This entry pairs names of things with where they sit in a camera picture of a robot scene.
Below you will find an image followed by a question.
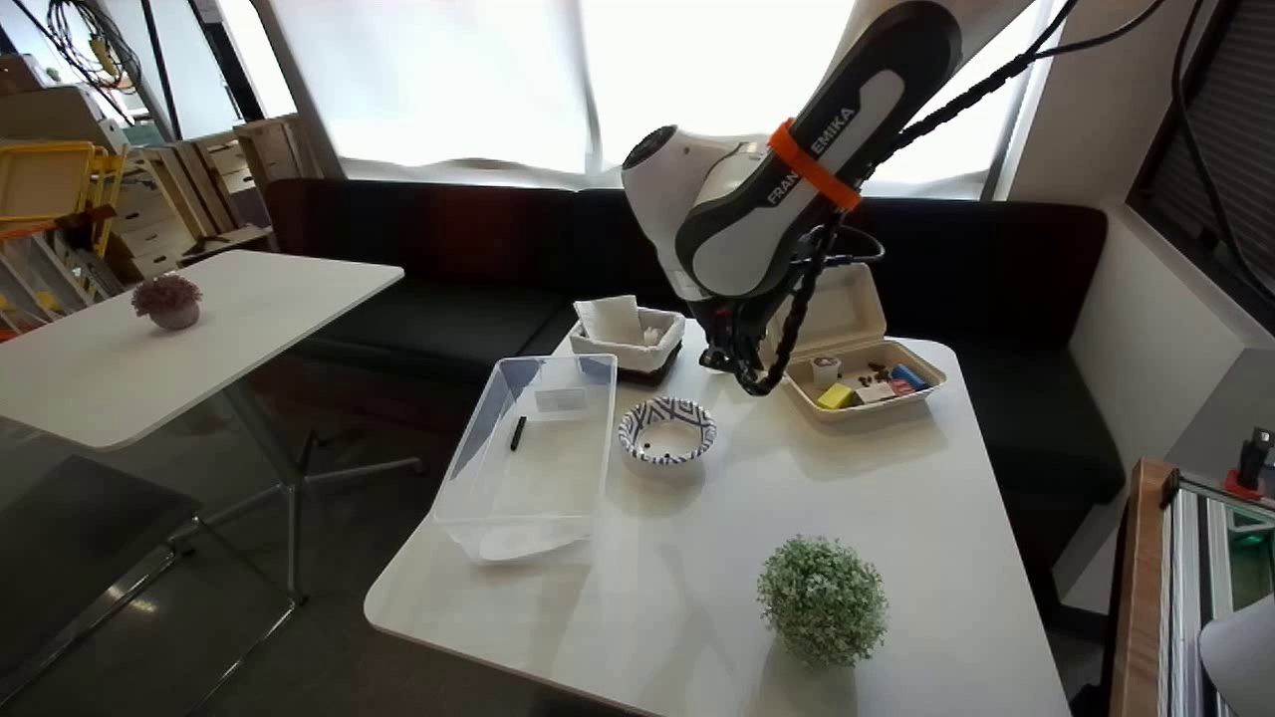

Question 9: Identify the white square container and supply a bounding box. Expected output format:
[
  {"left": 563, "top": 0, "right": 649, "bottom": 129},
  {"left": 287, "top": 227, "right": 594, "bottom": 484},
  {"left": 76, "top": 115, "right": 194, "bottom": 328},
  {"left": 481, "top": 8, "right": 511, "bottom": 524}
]
[{"left": 570, "top": 293, "right": 687, "bottom": 374}]

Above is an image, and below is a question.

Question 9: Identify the blue patterned paper bowl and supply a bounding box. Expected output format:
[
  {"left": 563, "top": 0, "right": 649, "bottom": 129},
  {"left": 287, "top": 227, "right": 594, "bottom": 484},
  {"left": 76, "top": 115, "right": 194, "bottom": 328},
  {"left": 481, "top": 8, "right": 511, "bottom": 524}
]
[{"left": 619, "top": 394, "right": 718, "bottom": 473}]

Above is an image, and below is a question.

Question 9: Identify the beige takeaway clamshell pack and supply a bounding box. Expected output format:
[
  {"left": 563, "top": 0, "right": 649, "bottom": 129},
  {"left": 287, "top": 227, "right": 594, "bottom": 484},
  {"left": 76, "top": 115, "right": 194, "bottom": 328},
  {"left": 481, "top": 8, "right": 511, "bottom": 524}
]
[{"left": 785, "top": 264, "right": 948, "bottom": 419}]

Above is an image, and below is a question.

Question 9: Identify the wooden shelf unit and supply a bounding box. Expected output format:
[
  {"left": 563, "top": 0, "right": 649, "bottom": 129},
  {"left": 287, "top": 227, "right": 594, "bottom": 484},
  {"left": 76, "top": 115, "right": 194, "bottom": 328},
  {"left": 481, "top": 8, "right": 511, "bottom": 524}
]
[{"left": 114, "top": 115, "right": 325, "bottom": 276}]

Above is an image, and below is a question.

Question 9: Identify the blue cylinder block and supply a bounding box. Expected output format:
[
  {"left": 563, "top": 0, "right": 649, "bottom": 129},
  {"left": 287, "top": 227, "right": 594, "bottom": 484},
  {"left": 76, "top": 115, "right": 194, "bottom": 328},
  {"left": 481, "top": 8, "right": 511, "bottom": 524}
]
[{"left": 892, "top": 362, "right": 930, "bottom": 390}]

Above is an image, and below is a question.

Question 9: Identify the white side table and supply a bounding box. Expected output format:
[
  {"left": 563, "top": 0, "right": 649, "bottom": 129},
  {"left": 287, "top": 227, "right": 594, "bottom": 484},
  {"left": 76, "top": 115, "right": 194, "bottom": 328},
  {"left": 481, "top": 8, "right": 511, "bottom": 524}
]
[{"left": 0, "top": 252, "right": 401, "bottom": 449}]

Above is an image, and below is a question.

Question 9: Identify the red black clamp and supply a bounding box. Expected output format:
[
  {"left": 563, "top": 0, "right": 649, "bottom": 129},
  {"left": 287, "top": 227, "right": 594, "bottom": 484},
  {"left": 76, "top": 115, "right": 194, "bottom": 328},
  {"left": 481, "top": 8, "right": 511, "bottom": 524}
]
[{"left": 1223, "top": 426, "right": 1275, "bottom": 503}]

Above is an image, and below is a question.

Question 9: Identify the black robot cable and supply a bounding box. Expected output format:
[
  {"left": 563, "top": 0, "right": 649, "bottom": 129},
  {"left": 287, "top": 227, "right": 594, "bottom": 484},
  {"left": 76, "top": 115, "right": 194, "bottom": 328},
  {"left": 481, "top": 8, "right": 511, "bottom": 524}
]
[{"left": 721, "top": 0, "right": 1171, "bottom": 397}]

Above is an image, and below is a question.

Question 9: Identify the yellow cart frame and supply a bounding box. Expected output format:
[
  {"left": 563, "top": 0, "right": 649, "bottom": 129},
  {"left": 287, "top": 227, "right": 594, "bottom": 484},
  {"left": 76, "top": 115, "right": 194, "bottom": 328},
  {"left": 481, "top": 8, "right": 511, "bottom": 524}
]
[{"left": 0, "top": 138, "right": 129, "bottom": 255}]

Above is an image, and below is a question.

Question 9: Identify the clear plastic storage bin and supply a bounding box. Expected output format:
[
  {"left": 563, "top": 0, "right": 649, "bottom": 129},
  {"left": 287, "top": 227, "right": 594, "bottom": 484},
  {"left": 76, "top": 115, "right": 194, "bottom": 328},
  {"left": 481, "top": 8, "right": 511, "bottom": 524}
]
[{"left": 430, "top": 356, "right": 619, "bottom": 564}]

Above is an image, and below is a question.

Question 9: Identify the white small cup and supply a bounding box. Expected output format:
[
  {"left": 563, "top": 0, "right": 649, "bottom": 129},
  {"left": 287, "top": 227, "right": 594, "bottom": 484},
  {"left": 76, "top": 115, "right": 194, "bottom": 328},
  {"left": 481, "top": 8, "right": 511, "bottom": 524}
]
[{"left": 811, "top": 356, "right": 842, "bottom": 382}]

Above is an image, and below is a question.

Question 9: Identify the dark bench sofa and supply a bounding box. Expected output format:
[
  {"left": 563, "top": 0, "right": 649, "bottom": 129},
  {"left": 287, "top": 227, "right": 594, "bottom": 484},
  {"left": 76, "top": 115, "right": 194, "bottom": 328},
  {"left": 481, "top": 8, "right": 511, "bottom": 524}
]
[{"left": 266, "top": 180, "right": 1125, "bottom": 569}]

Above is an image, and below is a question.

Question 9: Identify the green round artificial plant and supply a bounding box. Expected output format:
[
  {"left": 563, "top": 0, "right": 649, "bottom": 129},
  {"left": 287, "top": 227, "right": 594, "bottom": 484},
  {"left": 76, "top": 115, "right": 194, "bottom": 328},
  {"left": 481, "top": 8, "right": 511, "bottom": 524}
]
[{"left": 757, "top": 538, "right": 883, "bottom": 670}]

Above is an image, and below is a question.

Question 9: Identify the purple potted plant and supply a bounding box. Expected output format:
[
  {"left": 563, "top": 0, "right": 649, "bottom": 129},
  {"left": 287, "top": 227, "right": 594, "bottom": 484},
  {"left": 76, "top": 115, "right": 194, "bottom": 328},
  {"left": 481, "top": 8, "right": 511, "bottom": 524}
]
[{"left": 131, "top": 276, "right": 199, "bottom": 330}]

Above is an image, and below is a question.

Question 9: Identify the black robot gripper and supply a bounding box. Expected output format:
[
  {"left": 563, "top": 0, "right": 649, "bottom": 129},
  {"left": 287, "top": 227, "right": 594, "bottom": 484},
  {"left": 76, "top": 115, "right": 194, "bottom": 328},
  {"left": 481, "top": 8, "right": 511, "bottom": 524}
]
[{"left": 691, "top": 293, "right": 803, "bottom": 377}]

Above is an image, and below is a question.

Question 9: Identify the yellow block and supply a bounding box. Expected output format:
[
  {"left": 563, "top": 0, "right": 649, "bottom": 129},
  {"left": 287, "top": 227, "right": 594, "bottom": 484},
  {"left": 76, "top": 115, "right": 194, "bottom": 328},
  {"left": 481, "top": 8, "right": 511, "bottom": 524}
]
[{"left": 817, "top": 382, "right": 853, "bottom": 409}]

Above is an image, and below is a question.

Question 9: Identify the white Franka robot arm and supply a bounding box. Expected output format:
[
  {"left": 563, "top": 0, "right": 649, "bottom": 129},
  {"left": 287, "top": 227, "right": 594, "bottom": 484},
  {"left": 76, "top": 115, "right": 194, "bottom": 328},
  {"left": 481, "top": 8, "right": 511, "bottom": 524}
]
[{"left": 622, "top": 0, "right": 1029, "bottom": 394}]

